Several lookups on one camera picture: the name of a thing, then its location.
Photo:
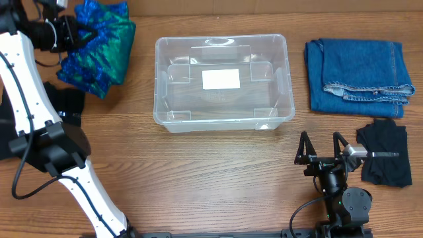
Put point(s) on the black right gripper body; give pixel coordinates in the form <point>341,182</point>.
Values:
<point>320,164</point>

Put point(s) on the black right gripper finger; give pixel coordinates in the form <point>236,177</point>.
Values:
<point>306,153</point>
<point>337,140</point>

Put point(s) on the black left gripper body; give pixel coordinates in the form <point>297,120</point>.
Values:
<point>69,34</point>

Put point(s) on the sparkly blue green fabric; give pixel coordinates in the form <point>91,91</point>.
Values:
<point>104,61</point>

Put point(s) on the black garment with stripe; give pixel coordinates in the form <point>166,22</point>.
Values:
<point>68,103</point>

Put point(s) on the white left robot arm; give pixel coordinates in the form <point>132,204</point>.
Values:
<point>43,139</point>

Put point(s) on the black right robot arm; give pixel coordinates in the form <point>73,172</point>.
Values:
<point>347,207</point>

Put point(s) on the black folded garment right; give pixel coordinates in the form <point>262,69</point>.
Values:
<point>388,163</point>

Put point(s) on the black folded garment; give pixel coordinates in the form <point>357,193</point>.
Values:
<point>8,131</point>
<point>388,163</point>

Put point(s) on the folded blue denim jeans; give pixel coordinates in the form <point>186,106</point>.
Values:
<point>358,77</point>

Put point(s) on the clear plastic storage bin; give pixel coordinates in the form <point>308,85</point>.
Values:
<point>263,102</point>

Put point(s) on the black folded garment left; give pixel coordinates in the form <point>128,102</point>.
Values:
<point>8,131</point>

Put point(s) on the white label in bin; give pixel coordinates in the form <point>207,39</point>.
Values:
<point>221,79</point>

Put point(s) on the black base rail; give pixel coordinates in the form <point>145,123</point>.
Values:
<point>285,233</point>

